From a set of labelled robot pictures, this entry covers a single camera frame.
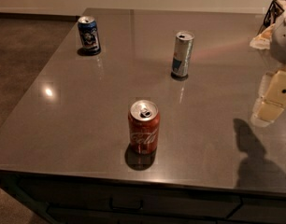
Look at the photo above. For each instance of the silver redbull can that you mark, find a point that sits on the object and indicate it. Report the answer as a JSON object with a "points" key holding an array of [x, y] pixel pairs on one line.
{"points": [[182, 53]]}

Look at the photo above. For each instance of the black wire basket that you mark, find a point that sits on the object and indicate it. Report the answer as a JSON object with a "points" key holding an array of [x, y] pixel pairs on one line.
{"points": [[275, 9]]}

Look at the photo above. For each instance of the red coke can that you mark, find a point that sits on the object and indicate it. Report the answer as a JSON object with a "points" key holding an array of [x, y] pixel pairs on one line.
{"points": [[144, 123]]}

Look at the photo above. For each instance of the snack bag in basket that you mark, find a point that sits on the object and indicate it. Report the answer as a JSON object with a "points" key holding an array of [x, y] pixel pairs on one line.
{"points": [[263, 39]]}

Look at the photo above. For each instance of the dark drawer handle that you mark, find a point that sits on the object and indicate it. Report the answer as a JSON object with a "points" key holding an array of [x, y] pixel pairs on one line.
{"points": [[128, 205]]}

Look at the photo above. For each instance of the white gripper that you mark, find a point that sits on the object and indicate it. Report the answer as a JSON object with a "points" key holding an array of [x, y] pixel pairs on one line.
{"points": [[282, 41]]}

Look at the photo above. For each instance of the blue pepsi can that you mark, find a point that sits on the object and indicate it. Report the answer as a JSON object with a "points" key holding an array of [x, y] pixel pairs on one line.
{"points": [[88, 33]]}

